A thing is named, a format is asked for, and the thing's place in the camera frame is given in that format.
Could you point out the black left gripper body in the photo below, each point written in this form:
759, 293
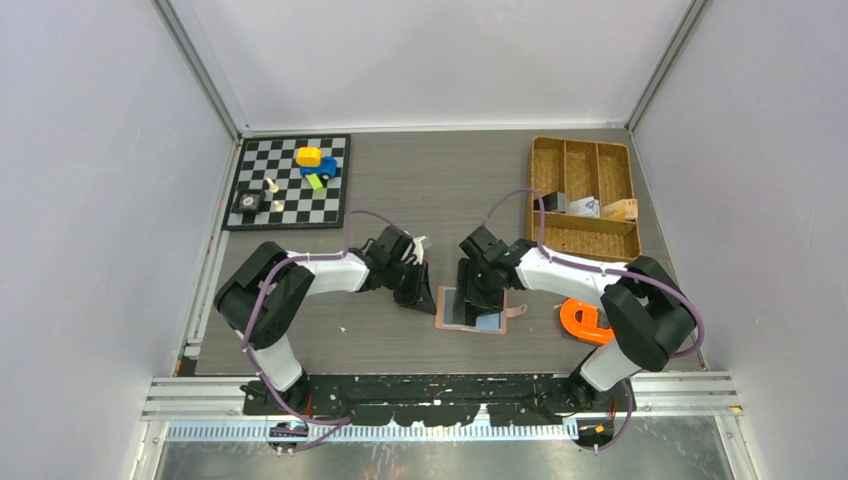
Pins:
396, 270

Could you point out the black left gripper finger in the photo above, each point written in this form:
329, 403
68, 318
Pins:
425, 301
408, 295

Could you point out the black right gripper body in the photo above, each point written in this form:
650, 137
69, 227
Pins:
483, 282

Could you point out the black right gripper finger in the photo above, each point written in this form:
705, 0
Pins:
489, 302
463, 311

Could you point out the pink leather card holder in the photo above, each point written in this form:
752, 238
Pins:
494, 323

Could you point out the black credit card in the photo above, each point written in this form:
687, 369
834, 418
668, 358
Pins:
552, 202

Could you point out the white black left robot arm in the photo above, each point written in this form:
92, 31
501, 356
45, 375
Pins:
261, 299

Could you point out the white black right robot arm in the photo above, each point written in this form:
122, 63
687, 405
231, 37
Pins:
649, 316

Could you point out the tan card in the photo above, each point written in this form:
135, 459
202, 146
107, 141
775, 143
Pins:
624, 210

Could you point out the orange horseshoe toy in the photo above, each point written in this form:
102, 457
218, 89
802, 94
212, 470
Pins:
582, 322

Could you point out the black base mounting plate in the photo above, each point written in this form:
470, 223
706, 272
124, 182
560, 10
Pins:
436, 400

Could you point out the green toy block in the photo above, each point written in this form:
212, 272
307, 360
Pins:
316, 183

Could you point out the blue toy car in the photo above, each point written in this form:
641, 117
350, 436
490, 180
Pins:
325, 170

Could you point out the black white chessboard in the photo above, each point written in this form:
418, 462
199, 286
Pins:
273, 157

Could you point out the woven bamboo organizer tray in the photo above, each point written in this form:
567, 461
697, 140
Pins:
581, 169

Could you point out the yellow toy block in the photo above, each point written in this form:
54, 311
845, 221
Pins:
308, 157

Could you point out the white chess pawn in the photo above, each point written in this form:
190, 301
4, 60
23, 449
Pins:
272, 186

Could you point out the aluminium frame rail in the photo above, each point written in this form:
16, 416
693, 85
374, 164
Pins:
220, 398

